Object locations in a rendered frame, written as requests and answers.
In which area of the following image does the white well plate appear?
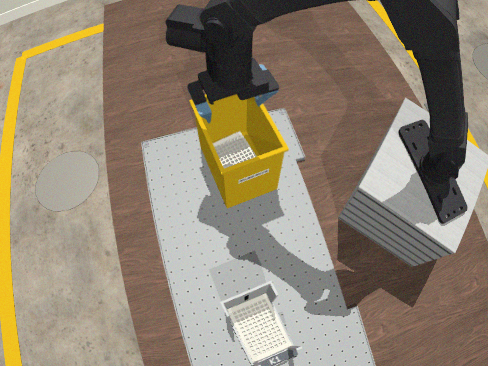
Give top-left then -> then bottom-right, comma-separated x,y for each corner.
213,131 -> 257,169
227,293 -> 292,363

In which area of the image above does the yellow open-top bin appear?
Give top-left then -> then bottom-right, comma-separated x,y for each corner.
190,94 -> 289,208

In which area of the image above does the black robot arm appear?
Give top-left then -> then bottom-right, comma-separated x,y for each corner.
165,0 -> 468,224

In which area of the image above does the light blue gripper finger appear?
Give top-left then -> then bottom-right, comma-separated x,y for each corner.
194,101 -> 212,123
255,64 -> 279,107

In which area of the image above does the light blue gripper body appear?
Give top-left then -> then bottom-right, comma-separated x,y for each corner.
187,57 -> 279,105

